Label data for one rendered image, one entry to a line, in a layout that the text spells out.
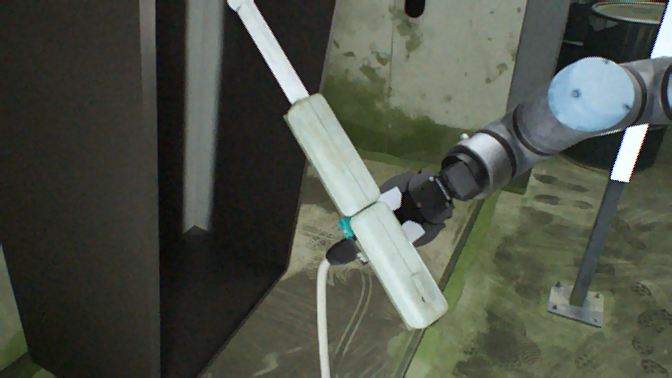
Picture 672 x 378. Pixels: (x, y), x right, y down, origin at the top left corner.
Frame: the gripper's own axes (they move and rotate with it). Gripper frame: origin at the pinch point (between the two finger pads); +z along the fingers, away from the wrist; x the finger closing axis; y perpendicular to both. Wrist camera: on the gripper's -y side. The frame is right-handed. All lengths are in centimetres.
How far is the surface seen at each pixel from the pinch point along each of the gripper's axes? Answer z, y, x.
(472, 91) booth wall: -161, 150, 26
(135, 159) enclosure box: 18.2, 10.2, 24.7
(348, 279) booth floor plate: -46, 144, -20
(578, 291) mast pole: -113, 106, -69
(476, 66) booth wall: -164, 141, 35
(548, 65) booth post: -180, 118, 16
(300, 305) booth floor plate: -21, 140, -17
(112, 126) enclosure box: 18.7, 8.8, 29.6
